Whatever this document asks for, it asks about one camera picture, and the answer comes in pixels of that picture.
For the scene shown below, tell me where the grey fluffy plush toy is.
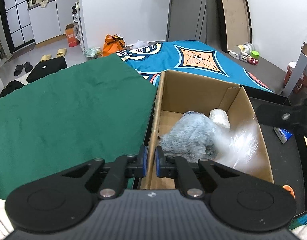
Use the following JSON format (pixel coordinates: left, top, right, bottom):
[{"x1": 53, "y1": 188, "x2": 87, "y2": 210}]
[{"x1": 160, "y1": 111, "x2": 220, "y2": 163}]

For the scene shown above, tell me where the clear plastic bag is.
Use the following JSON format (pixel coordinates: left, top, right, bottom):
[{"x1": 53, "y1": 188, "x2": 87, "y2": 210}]
[{"x1": 213, "y1": 120, "x2": 260, "y2": 169}]

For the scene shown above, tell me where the burger plush toy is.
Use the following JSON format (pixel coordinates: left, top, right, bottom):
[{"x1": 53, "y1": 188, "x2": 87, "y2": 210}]
[{"x1": 281, "y1": 184, "x2": 296, "y2": 196}]

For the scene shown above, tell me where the crumpled greenish plastic bag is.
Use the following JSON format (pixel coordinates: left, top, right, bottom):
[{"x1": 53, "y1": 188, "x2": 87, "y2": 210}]
[{"x1": 84, "y1": 47, "x2": 104, "y2": 61}]

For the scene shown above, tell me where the white rack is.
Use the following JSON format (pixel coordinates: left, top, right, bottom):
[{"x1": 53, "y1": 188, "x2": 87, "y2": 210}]
[{"x1": 72, "y1": 0, "x2": 88, "y2": 53}]

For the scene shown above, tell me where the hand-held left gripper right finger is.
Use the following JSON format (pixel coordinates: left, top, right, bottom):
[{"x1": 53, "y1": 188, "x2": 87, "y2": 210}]
[{"x1": 155, "y1": 145, "x2": 244, "y2": 199}]

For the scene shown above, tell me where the white kitchen cabinet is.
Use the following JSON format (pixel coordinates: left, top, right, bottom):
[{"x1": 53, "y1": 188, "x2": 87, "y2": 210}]
[{"x1": 27, "y1": 0, "x2": 80, "y2": 44}]

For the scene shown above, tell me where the brown cardboard box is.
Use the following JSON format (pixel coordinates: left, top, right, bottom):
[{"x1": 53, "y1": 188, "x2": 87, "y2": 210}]
[{"x1": 140, "y1": 70, "x2": 274, "y2": 190}]

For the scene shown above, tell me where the black grid sliding door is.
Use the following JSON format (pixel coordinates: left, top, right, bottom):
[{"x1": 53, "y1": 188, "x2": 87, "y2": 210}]
[{"x1": 0, "y1": 0, "x2": 35, "y2": 53}]

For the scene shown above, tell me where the white soft bun toy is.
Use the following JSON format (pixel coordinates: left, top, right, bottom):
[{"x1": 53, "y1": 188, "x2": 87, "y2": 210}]
[{"x1": 209, "y1": 108, "x2": 231, "y2": 129}]

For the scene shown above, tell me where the dark clothes pile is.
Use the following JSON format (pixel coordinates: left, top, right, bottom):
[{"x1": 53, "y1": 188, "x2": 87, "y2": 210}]
[{"x1": 0, "y1": 79, "x2": 28, "y2": 99}]

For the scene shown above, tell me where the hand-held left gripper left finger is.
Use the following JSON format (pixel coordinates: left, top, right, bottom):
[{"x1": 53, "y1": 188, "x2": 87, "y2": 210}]
[{"x1": 59, "y1": 145, "x2": 147, "y2": 200}]

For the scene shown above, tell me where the white plastic bag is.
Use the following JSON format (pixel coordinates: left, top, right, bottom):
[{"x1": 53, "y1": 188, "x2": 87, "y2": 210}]
[{"x1": 132, "y1": 40, "x2": 150, "y2": 50}]

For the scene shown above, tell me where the blue tissue packet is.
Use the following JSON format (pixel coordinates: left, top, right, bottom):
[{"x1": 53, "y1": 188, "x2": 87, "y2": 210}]
[{"x1": 273, "y1": 127, "x2": 293, "y2": 144}]

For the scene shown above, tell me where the framed brown board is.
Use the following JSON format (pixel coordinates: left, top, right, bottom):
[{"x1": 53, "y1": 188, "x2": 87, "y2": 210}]
[{"x1": 213, "y1": 0, "x2": 253, "y2": 53}]

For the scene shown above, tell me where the green blanket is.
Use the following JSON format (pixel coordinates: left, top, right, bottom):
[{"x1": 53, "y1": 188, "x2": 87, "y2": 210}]
[{"x1": 0, "y1": 54, "x2": 158, "y2": 201}]

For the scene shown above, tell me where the red basket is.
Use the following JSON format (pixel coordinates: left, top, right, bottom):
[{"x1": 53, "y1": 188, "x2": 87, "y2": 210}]
[{"x1": 292, "y1": 72, "x2": 307, "y2": 94}]

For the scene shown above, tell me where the orange carton box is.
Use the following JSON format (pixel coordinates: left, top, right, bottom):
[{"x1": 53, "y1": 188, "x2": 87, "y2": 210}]
[{"x1": 65, "y1": 23, "x2": 79, "y2": 48}]

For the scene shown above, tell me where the orange bag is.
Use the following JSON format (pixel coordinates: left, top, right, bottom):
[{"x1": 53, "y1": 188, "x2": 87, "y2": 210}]
[{"x1": 103, "y1": 34, "x2": 126, "y2": 57}]

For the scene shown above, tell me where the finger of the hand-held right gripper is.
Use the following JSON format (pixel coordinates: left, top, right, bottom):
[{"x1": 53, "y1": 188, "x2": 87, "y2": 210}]
[{"x1": 255, "y1": 104, "x2": 298, "y2": 128}]

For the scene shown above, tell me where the red jar white lid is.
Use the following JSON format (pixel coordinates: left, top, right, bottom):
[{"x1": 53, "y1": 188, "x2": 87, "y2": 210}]
[{"x1": 283, "y1": 62, "x2": 297, "y2": 86}]

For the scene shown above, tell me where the white cloth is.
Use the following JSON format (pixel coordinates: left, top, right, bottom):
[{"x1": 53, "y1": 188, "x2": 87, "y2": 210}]
[{"x1": 0, "y1": 196, "x2": 307, "y2": 240}]

